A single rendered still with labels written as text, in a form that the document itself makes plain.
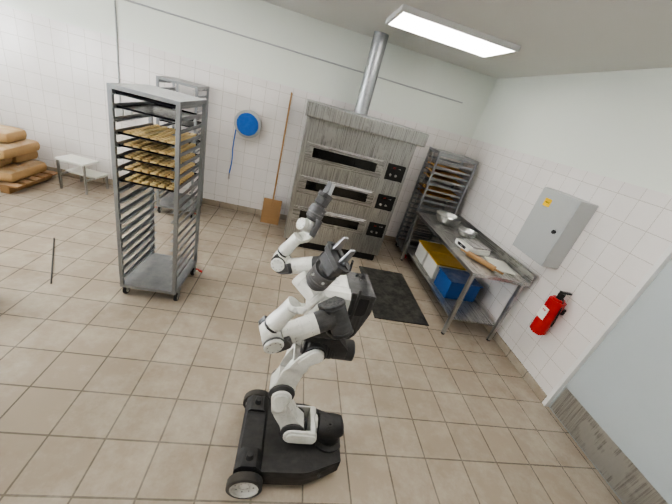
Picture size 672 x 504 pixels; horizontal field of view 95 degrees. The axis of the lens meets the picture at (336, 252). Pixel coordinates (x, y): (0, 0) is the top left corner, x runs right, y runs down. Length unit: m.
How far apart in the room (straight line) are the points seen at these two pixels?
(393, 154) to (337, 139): 0.79
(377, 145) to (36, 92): 4.85
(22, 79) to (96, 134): 1.02
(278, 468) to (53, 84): 5.70
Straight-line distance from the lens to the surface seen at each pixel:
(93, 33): 5.97
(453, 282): 4.12
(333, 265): 0.99
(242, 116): 5.19
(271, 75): 5.26
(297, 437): 2.15
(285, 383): 1.85
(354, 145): 4.31
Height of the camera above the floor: 2.11
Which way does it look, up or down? 25 degrees down
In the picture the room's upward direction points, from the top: 16 degrees clockwise
